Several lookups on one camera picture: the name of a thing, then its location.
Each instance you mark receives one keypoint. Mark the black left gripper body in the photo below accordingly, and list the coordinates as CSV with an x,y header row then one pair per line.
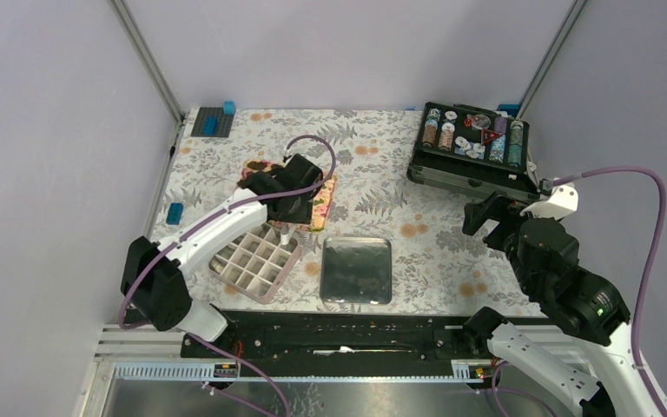
x,y
300,212

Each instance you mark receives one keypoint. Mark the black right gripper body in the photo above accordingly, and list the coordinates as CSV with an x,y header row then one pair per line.
x,y
505,210

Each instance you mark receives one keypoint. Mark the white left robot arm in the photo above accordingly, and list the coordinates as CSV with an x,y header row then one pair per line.
x,y
155,273

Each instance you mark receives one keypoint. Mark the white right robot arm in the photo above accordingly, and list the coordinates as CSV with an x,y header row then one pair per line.
x,y
584,306

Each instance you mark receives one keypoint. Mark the dark chocolate piece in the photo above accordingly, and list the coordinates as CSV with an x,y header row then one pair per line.
x,y
257,165

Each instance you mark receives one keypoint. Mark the pink divided chocolate box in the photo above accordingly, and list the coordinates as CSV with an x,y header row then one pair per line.
x,y
257,263

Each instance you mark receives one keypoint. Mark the floral rectangular tray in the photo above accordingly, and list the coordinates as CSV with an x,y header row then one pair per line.
x,y
322,202

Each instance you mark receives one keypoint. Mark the black poker chip case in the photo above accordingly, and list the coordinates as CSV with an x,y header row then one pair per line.
x,y
473,151

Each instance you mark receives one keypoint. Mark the grey lego baseplate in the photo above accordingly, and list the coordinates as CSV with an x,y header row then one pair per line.
x,y
224,124

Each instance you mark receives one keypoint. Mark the blue lego brick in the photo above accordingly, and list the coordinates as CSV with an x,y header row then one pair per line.
x,y
174,213
209,126
229,108

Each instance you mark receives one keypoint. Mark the blue block behind case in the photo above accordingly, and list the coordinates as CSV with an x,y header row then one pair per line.
x,y
510,109

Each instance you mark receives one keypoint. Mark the silver metal tin lid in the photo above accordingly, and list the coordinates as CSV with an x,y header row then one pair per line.
x,y
356,270

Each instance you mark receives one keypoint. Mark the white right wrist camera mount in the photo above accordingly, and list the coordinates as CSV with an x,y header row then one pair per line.
x,y
561,202

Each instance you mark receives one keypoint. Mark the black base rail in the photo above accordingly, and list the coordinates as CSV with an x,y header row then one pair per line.
x,y
285,344

